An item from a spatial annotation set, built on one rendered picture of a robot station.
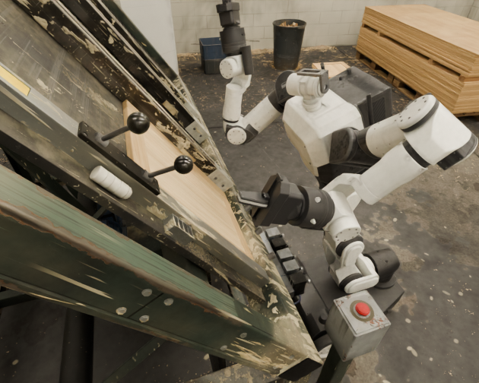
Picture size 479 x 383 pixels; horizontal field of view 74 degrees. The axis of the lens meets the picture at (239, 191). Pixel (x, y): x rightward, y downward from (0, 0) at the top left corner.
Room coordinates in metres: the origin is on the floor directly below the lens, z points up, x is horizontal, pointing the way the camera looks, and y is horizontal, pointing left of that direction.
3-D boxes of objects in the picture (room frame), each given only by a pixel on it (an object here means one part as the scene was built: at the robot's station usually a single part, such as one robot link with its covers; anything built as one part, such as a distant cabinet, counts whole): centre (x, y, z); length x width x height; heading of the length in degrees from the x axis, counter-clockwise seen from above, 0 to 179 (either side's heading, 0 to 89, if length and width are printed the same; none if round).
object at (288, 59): (5.28, -0.75, 0.33); 0.52 x 0.51 x 0.65; 9
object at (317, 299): (1.08, -0.61, 0.19); 0.64 x 0.52 x 0.33; 108
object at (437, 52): (4.59, -2.68, 0.39); 2.46 x 1.05 x 0.78; 9
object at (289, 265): (0.88, -0.16, 0.69); 0.50 x 0.14 x 0.24; 18
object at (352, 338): (0.49, -0.36, 0.84); 0.12 x 0.12 x 0.18; 18
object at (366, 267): (1.09, -0.64, 0.28); 0.21 x 0.20 x 0.13; 108
